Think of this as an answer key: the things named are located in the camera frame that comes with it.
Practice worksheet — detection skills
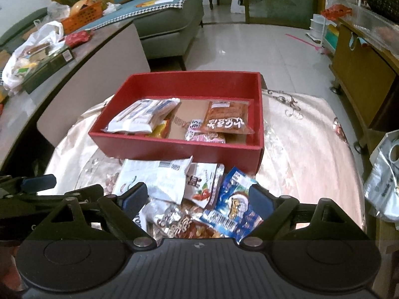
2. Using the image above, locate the brown orange snack pack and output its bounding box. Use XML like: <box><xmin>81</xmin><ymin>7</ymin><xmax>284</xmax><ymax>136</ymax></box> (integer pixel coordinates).
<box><xmin>199</xmin><ymin>101</ymin><xmax>254</xmax><ymax>135</ymax></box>

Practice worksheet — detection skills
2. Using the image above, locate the silver foil bag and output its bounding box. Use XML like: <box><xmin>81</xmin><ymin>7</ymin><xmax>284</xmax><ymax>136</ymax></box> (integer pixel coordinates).
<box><xmin>364</xmin><ymin>130</ymin><xmax>398</xmax><ymax>225</ymax></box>

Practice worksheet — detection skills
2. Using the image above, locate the white wire shelf rack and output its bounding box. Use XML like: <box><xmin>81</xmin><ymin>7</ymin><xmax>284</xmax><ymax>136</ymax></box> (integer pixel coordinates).
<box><xmin>306</xmin><ymin>0</ymin><xmax>363</xmax><ymax>51</ymax></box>

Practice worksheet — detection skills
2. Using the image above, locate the dark wicker basket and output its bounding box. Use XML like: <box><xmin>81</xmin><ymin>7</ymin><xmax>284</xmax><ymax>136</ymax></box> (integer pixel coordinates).
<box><xmin>366</xmin><ymin>0</ymin><xmax>399</xmax><ymax>24</ymax></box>

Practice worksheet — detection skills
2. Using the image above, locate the grey coffee table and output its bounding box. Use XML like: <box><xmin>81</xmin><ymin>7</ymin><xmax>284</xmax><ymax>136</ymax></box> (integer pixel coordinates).
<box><xmin>1</xmin><ymin>20</ymin><xmax>149</xmax><ymax>169</ymax></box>

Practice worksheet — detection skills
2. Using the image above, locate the white plastic bag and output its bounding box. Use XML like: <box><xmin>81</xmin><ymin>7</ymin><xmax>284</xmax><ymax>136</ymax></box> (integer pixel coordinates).
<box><xmin>1</xmin><ymin>21</ymin><xmax>65</xmax><ymax>94</ymax></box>

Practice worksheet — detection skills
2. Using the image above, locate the wooden tv cabinet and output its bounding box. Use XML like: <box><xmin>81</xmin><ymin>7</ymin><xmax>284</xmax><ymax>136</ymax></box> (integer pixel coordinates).
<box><xmin>330</xmin><ymin>18</ymin><xmax>398</xmax><ymax>153</ymax></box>

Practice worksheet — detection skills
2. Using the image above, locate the silver red nut pack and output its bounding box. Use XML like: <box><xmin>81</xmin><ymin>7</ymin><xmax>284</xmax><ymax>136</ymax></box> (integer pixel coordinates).
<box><xmin>142</xmin><ymin>199</ymin><xmax>224</xmax><ymax>239</ymax></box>

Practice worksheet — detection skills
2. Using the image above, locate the red cardboard box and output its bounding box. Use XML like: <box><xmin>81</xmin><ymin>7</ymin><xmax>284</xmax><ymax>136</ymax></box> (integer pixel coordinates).
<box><xmin>89</xmin><ymin>71</ymin><xmax>264</xmax><ymax>174</ymax></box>

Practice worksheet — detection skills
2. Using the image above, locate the dark green box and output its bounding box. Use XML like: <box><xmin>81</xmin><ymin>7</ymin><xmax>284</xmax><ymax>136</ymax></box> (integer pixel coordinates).
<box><xmin>22</xmin><ymin>47</ymin><xmax>74</xmax><ymax>94</ymax></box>

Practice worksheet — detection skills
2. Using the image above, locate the white hawthorn snack pack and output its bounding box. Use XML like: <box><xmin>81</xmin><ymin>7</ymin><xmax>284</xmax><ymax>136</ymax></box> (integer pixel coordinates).
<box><xmin>184</xmin><ymin>163</ymin><xmax>224</xmax><ymax>210</ymax></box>

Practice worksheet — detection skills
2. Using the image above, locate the red packet on table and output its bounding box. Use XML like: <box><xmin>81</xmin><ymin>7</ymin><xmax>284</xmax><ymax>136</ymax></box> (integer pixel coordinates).
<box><xmin>65</xmin><ymin>30</ymin><xmax>92</xmax><ymax>49</ymax></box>

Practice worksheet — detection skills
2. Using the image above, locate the large white snack bag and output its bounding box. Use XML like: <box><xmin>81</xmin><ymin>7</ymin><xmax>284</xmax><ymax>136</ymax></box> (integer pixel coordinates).
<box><xmin>112</xmin><ymin>157</ymin><xmax>193</xmax><ymax>205</ymax></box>

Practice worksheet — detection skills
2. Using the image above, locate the orange plastic basket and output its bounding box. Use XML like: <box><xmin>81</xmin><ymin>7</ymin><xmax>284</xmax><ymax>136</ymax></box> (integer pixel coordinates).
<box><xmin>61</xmin><ymin>1</ymin><xmax>103</xmax><ymax>35</ymax></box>

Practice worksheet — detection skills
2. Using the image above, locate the pink white snack pack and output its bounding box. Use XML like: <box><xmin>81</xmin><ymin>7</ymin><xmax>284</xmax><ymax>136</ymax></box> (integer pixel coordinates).
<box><xmin>185</xmin><ymin>120</ymin><xmax>226</xmax><ymax>144</ymax></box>

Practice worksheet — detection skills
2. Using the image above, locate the grey green sofa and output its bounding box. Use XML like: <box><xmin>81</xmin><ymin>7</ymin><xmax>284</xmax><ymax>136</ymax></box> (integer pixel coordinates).
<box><xmin>81</xmin><ymin>0</ymin><xmax>204</xmax><ymax>70</ymax></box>

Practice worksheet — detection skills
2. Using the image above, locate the white blue striped snack pack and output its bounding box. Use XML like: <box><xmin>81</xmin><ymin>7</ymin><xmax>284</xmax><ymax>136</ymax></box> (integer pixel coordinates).
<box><xmin>103</xmin><ymin>98</ymin><xmax>181</xmax><ymax>134</ymax></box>

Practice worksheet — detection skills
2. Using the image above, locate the blue coconut snack pack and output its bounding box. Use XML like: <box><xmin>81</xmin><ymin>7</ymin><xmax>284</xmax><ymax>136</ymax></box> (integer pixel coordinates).
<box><xmin>200</xmin><ymin>167</ymin><xmax>262</xmax><ymax>243</ymax></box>

